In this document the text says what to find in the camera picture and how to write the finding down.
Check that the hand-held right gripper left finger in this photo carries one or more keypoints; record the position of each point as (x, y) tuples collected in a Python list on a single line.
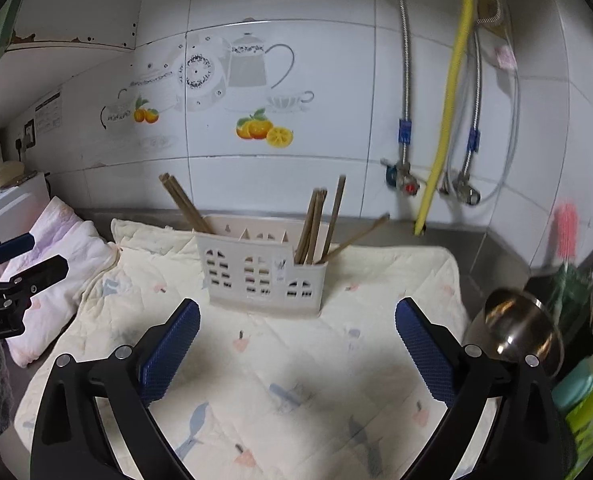
[(171, 355)]

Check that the pink bottle brush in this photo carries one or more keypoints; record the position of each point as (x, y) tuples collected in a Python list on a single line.
[(566, 232)]

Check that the cream printed quilt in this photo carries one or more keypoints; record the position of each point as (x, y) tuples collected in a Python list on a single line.
[(286, 360)]

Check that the white wall label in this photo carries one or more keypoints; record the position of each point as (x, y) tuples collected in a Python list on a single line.
[(49, 112)]

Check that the white plastic box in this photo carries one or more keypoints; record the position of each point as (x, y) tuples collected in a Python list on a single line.
[(11, 210)]

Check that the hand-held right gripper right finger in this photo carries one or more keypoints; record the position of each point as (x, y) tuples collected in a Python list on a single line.
[(424, 350)]

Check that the bunch of wooden chopsticks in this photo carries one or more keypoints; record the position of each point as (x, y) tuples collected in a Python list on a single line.
[(316, 230)]

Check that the stainless steel pot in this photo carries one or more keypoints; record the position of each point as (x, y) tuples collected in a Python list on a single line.
[(521, 330)]

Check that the slim wooden chopstick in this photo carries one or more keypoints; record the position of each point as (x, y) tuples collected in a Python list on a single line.
[(361, 234), (184, 205)]

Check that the wall socket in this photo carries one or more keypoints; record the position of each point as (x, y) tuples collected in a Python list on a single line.
[(25, 139)]

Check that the beige plastic chopstick holder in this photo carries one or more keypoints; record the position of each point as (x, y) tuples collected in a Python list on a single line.
[(236, 270)]

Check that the pink and white towel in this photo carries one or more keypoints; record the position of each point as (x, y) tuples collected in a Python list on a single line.
[(71, 260)]

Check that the green utensil cup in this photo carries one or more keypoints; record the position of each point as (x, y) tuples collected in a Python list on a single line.
[(569, 292)]

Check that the metal water valve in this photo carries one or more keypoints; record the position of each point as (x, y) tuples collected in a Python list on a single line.
[(464, 187)]

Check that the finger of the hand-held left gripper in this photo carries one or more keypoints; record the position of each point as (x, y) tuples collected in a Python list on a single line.
[(14, 247), (41, 270)]

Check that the teapot and oranges wall decal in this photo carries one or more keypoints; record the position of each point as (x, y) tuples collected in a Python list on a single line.
[(246, 70)]

